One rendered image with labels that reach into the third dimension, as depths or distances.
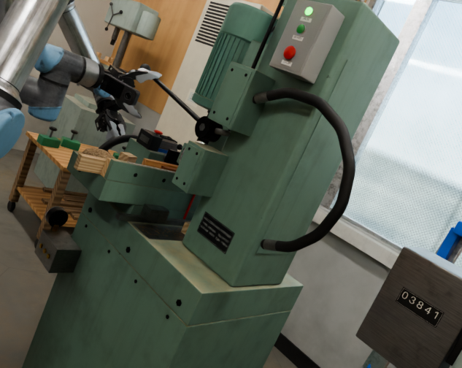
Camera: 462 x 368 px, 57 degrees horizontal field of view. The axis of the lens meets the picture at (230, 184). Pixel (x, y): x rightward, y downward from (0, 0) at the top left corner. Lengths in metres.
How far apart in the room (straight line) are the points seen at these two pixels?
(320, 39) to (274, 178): 0.32
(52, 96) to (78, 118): 2.18
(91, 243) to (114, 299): 0.20
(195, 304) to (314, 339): 1.63
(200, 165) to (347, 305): 1.58
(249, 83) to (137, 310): 0.63
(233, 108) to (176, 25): 2.82
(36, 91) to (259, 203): 0.64
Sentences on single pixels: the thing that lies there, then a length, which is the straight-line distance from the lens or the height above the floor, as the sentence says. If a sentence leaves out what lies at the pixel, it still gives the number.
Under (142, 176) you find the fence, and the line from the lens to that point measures 1.20.
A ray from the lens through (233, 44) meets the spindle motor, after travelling 1.27.
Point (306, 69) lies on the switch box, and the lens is 0.98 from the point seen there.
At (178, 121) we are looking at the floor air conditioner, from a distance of 2.98.
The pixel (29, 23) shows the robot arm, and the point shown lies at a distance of 0.95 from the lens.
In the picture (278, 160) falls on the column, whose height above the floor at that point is 1.13.
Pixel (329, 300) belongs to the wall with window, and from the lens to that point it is 2.50.
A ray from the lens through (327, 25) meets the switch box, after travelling 0.99.
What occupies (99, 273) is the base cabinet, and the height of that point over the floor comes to 0.62.
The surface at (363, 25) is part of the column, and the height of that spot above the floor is 1.48.
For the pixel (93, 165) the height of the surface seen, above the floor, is 0.92.
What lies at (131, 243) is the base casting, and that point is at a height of 0.76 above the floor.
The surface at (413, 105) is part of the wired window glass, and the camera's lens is 2.51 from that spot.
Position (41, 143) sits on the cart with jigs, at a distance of 2.72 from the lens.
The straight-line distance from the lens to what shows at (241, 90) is 1.03.
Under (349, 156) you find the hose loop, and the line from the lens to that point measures 0.88.
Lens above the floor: 1.22
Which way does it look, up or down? 10 degrees down
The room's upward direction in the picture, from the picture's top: 24 degrees clockwise
